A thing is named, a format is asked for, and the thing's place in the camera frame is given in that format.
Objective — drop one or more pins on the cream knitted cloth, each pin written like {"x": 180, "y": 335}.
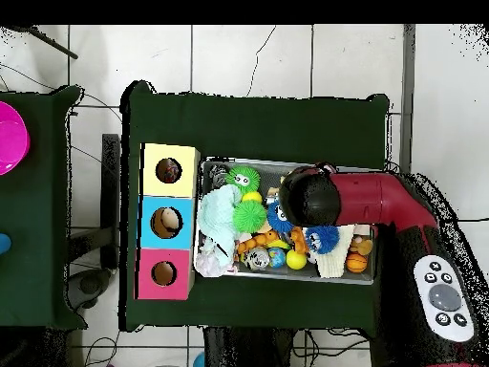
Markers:
{"x": 332, "y": 263}

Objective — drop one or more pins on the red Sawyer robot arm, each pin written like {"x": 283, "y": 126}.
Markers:
{"x": 366, "y": 198}

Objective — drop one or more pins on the shallow grey mesh bin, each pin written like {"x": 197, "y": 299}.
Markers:
{"x": 267, "y": 172}

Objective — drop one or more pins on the wooden box with three holes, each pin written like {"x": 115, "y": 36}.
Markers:
{"x": 183, "y": 183}

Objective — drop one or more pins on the yellow ball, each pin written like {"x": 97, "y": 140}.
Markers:
{"x": 253, "y": 197}

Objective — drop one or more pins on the green spiky googly-eyed ball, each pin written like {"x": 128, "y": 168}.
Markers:
{"x": 243, "y": 179}

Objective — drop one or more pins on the mint knitted cloth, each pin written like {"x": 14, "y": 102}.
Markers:
{"x": 216, "y": 218}

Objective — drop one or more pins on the blue spiky googly-eyed ball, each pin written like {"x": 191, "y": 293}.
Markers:
{"x": 324, "y": 241}
{"x": 275, "y": 221}

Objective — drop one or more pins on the crushed silver can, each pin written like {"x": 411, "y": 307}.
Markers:
{"x": 256, "y": 259}

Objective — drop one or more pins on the globe print ball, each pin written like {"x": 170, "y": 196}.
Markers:
{"x": 277, "y": 257}

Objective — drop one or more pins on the dark green table cloth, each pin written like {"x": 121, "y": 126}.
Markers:
{"x": 267, "y": 126}
{"x": 34, "y": 229}

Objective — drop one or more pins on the orange mini basketball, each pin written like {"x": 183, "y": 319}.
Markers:
{"x": 356, "y": 263}

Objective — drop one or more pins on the black upright panel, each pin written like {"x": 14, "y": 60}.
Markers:
{"x": 110, "y": 191}

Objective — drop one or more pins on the grey stand foot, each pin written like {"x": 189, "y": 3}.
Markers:
{"x": 89, "y": 286}

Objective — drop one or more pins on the pink plastic bowl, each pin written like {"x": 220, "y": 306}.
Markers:
{"x": 11, "y": 141}

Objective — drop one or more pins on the blue round object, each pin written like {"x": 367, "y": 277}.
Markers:
{"x": 4, "y": 244}

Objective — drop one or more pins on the dark rod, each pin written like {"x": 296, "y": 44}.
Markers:
{"x": 49, "y": 43}

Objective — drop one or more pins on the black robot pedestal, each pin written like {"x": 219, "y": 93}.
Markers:
{"x": 248, "y": 348}

